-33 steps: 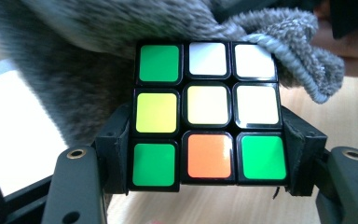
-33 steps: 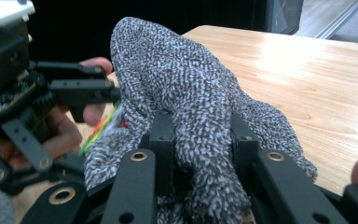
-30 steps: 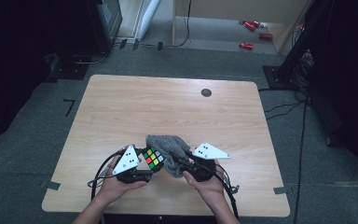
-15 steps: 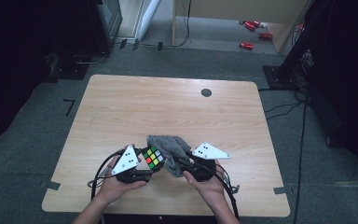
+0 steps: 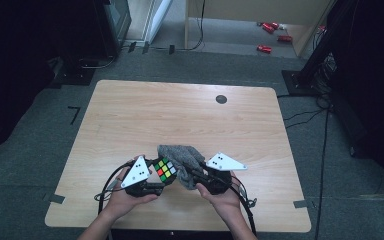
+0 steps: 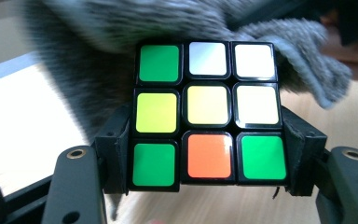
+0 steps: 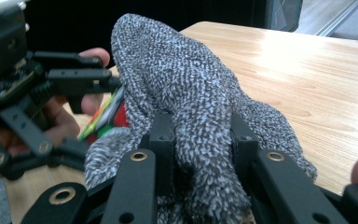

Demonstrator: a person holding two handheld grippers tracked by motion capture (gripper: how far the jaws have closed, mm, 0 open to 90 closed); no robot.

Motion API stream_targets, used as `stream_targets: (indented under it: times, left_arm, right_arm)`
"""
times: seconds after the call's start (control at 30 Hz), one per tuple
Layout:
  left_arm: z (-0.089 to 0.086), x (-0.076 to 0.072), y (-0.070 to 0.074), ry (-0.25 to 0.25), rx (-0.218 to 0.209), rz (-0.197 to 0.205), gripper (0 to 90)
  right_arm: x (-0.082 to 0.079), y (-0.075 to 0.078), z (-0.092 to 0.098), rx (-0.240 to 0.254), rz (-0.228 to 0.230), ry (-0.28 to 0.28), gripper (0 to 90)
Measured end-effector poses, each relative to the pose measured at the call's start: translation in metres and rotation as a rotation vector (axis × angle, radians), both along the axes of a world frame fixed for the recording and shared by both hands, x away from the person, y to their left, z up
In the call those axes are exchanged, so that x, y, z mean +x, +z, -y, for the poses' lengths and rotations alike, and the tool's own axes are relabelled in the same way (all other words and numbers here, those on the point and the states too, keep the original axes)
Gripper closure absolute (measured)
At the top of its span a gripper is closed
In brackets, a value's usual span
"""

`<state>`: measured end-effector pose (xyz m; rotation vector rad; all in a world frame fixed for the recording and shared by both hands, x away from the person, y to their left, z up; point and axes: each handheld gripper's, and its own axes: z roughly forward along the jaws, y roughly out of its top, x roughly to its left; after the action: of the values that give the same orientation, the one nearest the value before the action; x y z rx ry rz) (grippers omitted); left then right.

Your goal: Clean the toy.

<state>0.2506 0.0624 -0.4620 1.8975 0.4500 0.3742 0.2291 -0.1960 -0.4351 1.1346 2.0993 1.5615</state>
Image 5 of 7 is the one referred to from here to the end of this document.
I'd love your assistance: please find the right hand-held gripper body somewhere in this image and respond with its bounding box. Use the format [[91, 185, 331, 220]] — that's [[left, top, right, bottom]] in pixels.
[[194, 152, 249, 196]]

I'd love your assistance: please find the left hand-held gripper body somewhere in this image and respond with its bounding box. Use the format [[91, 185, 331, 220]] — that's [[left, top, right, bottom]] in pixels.
[[120, 155, 155, 198]]

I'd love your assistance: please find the multicoloured puzzle cube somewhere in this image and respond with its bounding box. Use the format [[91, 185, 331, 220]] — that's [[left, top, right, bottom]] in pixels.
[[152, 156, 178, 186]]

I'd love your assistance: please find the grey cloth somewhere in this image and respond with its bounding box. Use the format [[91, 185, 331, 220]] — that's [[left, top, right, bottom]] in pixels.
[[156, 143, 207, 191]]

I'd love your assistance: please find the person's right hand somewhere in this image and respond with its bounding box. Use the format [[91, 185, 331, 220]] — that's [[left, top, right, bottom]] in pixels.
[[194, 171, 243, 218]]

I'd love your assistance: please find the person's left hand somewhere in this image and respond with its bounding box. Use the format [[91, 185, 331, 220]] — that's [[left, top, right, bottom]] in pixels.
[[106, 154, 160, 222]]

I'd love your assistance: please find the grey tape piece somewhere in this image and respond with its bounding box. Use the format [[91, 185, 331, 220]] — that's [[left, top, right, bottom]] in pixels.
[[292, 199, 310, 210], [42, 192, 66, 205]]

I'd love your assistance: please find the black flat stand base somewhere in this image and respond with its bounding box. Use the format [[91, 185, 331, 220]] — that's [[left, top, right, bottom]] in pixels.
[[50, 56, 96, 88]]

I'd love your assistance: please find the black metal stand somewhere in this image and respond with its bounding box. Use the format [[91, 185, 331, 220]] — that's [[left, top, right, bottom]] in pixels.
[[281, 0, 359, 98]]

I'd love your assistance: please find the white panel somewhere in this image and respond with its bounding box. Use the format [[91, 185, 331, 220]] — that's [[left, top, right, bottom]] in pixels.
[[126, 0, 174, 44]]

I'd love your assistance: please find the dark monitor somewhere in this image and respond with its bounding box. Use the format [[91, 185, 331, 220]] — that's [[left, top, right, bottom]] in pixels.
[[93, 0, 133, 60]]

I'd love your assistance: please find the dark curtain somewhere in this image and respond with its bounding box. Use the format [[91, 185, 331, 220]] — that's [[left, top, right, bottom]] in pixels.
[[0, 0, 98, 158], [326, 0, 384, 198]]

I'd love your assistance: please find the left hand-held gripper black cable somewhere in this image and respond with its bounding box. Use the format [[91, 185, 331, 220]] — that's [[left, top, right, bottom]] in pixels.
[[94, 159, 138, 215]]

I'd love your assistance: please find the hand-held gripper black cable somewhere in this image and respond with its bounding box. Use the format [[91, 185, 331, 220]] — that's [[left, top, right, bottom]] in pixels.
[[228, 175, 258, 238], [94, 159, 138, 215]]

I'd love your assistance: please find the right hand-held gripper black cable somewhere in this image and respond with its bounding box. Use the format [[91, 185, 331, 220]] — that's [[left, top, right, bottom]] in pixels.
[[228, 175, 258, 238]]

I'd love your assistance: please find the long black floor cable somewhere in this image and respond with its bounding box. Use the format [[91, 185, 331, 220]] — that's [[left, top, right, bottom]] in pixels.
[[314, 109, 331, 234]]

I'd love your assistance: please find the black hanging cable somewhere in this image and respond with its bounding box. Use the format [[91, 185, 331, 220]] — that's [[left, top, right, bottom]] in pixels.
[[176, 0, 206, 52]]

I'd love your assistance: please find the light wooden cabinet frame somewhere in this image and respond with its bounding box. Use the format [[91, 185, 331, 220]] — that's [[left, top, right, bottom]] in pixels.
[[183, 0, 336, 58]]

